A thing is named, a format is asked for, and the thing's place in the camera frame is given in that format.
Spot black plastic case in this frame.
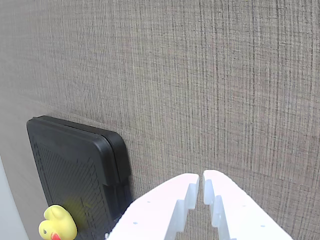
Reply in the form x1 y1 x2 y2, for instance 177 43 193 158
26 115 133 240

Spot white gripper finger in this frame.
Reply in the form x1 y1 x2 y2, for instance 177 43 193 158
104 172 200 240
202 169 293 240

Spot yellow rubber duck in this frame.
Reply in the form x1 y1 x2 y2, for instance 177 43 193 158
38 204 78 240

